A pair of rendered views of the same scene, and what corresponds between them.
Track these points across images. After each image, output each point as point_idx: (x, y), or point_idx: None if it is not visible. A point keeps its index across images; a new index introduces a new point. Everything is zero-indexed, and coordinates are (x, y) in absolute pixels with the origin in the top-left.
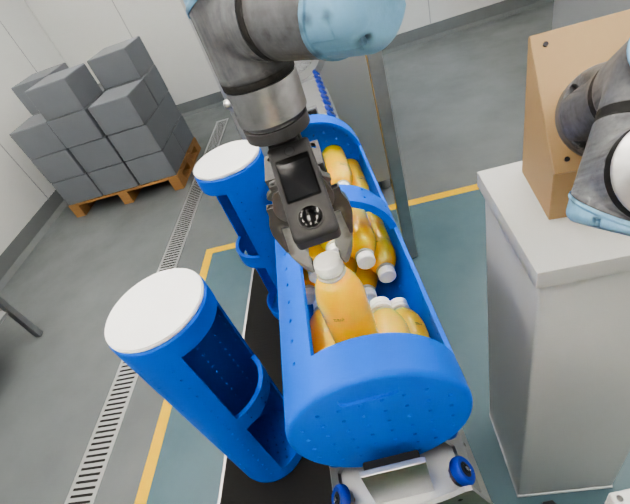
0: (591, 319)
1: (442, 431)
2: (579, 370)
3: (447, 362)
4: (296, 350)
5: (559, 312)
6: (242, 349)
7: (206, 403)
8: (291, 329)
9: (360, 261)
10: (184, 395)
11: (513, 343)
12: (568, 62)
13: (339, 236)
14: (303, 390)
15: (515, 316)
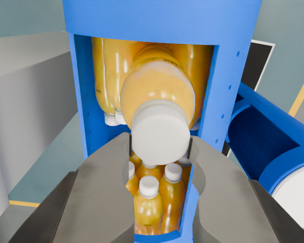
0: None
1: None
2: (21, 51)
3: (64, 0)
4: (230, 69)
5: None
6: (234, 149)
7: (274, 114)
8: (225, 103)
9: (130, 168)
10: (293, 122)
11: (57, 85)
12: None
13: None
14: (242, 1)
15: (40, 94)
